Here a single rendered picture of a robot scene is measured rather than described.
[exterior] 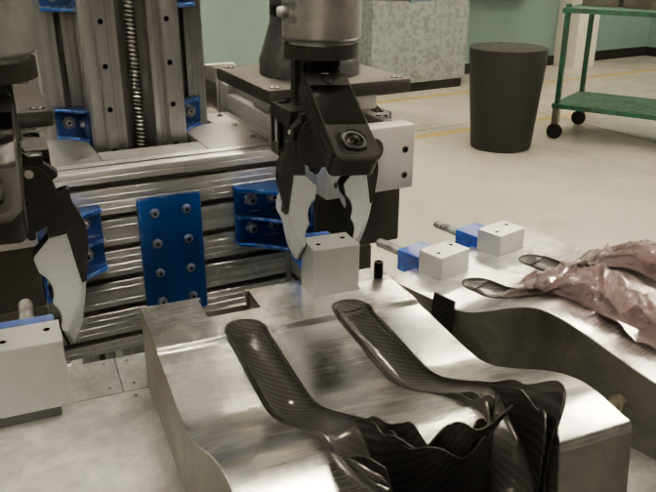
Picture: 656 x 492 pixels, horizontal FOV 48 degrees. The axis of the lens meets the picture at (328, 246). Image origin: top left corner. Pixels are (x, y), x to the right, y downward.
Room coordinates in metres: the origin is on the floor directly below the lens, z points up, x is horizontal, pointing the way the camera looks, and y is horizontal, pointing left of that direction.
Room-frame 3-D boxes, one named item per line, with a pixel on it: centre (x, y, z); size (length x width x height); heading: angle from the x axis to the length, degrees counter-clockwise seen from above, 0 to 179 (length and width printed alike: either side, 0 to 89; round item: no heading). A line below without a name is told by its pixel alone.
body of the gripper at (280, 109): (0.73, 0.01, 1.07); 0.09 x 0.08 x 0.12; 23
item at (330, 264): (0.74, 0.02, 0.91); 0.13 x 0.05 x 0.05; 23
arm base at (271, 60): (1.13, 0.03, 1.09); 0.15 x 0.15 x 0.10
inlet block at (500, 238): (0.92, -0.19, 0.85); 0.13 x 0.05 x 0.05; 40
